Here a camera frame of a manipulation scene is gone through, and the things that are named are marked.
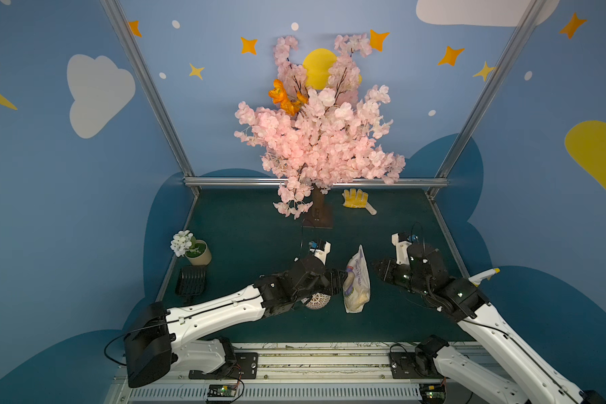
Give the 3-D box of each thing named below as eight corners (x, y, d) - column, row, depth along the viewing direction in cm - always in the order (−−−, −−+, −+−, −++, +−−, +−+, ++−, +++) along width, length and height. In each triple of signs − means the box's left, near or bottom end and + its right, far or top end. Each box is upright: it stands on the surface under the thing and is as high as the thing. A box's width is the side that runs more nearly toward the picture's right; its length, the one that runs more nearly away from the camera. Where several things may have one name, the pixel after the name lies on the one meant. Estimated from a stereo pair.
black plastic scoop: (171, 303, 88) (167, 299, 85) (183, 269, 97) (179, 265, 94) (201, 303, 88) (197, 299, 86) (210, 269, 97) (207, 265, 94)
